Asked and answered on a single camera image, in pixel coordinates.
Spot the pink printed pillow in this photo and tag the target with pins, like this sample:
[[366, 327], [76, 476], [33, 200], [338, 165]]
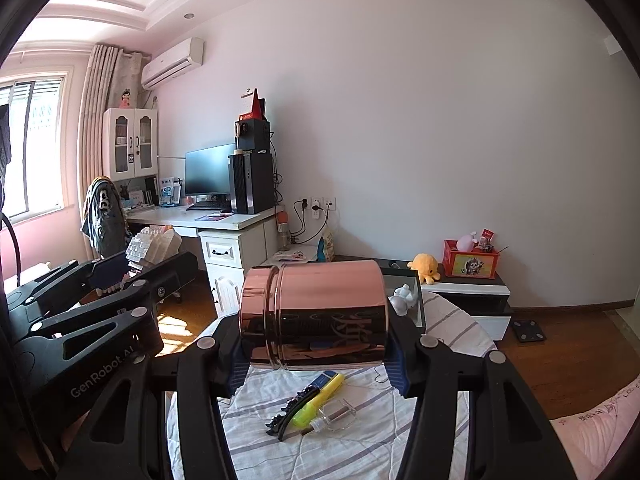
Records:
[[600, 435]]

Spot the office chair with jacket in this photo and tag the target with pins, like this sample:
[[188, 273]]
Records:
[[102, 220]]

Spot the rose gold tin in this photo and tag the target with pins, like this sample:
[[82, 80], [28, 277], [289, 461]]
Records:
[[320, 312]]

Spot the blue snack bag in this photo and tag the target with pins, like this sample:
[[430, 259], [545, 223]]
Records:
[[326, 248]]

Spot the striped white tablecloth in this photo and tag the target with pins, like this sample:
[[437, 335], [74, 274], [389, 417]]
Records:
[[350, 440]]

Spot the pink plush toy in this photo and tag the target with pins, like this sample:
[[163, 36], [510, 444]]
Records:
[[467, 241]]

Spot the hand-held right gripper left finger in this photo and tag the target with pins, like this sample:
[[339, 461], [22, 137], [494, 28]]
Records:
[[234, 381]]

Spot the pink box with black rim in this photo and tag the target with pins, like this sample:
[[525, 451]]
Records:
[[407, 285]]

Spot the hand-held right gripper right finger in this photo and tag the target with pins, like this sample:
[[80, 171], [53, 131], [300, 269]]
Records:
[[400, 362]]

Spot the pink and white ridged item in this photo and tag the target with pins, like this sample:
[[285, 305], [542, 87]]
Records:
[[150, 246]]

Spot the black hair clip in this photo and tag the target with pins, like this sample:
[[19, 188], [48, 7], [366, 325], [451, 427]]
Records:
[[286, 410]]

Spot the small doll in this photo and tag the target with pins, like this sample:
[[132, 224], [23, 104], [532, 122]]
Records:
[[125, 99]]

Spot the white air conditioner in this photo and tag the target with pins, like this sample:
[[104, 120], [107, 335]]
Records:
[[172, 65]]

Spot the white desk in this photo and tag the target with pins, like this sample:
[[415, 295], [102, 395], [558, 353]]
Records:
[[230, 255]]

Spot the black speaker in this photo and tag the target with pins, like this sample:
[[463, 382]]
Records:
[[252, 135]]

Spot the red paper bag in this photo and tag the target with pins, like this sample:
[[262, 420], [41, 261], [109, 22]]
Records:
[[255, 105]]

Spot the white hand-shaped figure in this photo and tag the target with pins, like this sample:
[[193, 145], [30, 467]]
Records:
[[404, 300]]

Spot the red storage box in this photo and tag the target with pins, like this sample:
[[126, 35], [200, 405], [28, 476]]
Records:
[[470, 262]]

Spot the small glass bottle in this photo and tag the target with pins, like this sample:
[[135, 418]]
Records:
[[336, 414]]

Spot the pink and white flat packet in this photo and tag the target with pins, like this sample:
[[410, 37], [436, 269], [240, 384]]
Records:
[[296, 255]]

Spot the blue patterned box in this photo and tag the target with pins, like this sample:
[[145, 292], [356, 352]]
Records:
[[331, 376]]

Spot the black computer monitor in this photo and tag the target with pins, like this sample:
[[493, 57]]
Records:
[[209, 170]]

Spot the black bathroom scale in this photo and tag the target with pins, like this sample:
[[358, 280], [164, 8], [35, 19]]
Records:
[[526, 330]]

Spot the window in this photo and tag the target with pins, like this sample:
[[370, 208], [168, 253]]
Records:
[[30, 150]]

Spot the pink mouse pad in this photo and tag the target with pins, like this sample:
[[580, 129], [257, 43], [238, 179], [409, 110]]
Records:
[[212, 217]]

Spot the black computer tower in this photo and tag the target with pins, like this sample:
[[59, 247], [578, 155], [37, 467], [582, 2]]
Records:
[[252, 182]]

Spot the yellow plush octopus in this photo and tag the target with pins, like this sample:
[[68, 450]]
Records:
[[424, 266]]

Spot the white wall outlet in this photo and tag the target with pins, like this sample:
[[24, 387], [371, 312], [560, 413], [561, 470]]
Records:
[[317, 204]]

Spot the black keyboard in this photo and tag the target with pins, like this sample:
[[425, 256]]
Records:
[[207, 206]]

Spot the white hutch cabinet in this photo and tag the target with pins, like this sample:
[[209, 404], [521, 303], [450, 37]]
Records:
[[130, 142]]

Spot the bottle with orange cap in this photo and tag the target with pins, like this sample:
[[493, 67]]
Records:
[[283, 231]]

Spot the yellow highlighter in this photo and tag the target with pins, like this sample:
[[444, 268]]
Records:
[[317, 400]]

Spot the black and white low cabinet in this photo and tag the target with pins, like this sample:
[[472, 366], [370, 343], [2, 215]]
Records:
[[470, 305]]

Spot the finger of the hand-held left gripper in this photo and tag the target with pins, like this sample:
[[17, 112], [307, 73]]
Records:
[[165, 272], [107, 272]]

